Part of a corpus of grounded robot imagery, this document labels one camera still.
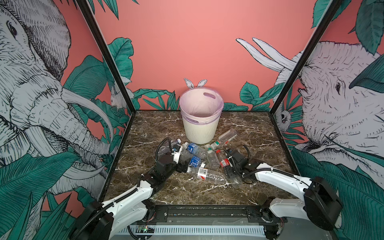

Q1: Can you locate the blue label bottle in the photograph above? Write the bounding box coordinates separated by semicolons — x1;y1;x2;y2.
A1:
180;150;206;168
183;142;208;159

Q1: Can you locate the white slotted cable duct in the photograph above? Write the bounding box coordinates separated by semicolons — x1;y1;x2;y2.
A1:
117;225;266;238

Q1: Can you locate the white ribbed trash bin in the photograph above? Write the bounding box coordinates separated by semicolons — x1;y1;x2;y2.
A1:
182;114;220;144

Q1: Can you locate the clear bottle red white label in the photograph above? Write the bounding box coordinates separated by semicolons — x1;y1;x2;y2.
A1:
187;167;227;184

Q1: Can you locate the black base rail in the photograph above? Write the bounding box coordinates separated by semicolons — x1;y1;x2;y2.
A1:
151;205;286;225

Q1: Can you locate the black frame post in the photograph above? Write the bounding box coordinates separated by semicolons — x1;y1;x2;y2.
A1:
270;0;343;115
76;0;136;115

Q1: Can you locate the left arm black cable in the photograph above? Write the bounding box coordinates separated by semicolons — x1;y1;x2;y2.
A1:
155;137;173;163

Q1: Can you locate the green neck bottle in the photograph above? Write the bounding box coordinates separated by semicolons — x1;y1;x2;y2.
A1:
204;144;220;170
211;129;238;150

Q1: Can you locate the pink bin liner bag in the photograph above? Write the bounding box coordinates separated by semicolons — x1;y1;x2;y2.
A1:
180;87;224;125

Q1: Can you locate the clear bottle purple label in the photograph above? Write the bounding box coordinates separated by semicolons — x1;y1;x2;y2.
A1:
158;139;181;157

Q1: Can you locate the green neck bottle near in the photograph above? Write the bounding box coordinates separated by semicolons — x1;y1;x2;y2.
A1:
204;144;220;170

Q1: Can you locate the blue label bottle middle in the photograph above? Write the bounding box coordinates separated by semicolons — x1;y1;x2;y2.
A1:
180;150;206;168

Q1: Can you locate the green neck bottle far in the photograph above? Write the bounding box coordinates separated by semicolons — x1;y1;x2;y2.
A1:
211;129;238;150

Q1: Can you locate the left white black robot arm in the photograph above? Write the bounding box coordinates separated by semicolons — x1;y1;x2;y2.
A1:
69;154;189;240

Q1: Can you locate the left black frame post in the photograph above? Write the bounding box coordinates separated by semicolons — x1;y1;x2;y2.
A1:
76;0;136;115

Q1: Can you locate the blue label bottle upper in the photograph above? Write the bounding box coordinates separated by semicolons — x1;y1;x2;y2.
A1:
183;142;208;159

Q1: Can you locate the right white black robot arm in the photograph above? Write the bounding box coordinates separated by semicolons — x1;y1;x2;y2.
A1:
223;149;344;231

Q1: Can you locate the right black frame post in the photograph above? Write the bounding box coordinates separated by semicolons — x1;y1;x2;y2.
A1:
270;0;343;115

